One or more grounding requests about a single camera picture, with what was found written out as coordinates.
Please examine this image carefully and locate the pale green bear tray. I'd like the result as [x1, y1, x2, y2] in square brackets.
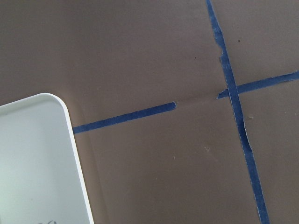
[0, 93, 94, 224]

